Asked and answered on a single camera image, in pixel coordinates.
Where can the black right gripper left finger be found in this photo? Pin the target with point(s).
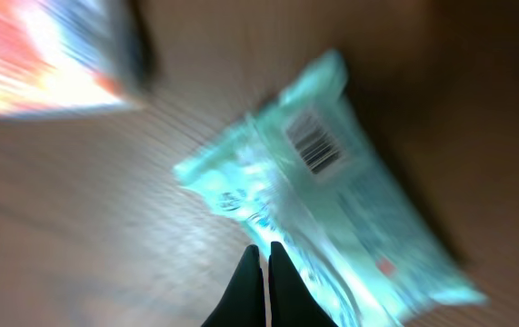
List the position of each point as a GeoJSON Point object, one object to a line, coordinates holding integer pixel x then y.
{"type": "Point", "coordinates": [243, 303]}

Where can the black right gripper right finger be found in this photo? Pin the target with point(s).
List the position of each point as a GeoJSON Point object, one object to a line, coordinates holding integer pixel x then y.
{"type": "Point", "coordinates": [291, 303]}

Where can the yellow snack bag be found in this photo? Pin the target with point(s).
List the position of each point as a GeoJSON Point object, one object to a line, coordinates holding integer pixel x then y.
{"type": "Point", "coordinates": [69, 57]}

